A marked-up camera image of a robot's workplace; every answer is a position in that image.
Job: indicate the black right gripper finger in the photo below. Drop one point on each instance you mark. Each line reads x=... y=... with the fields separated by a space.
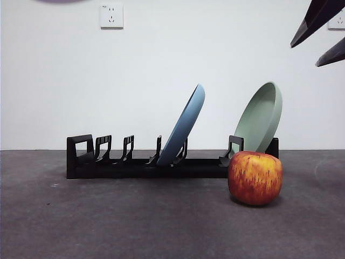
x=334 y=55
x=318 y=16

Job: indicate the red yellow apple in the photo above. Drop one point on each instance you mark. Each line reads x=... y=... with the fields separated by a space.
x=254 y=178

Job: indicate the green round plate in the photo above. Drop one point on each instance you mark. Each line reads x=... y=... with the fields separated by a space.
x=258 y=116

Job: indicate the blue round plate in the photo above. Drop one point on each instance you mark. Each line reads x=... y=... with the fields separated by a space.
x=183 y=126

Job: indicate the black plastic plate rack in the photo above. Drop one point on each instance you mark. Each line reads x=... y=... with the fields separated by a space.
x=134 y=171

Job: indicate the white wall socket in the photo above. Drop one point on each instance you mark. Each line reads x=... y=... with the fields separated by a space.
x=338 y=24
x=111 y=16

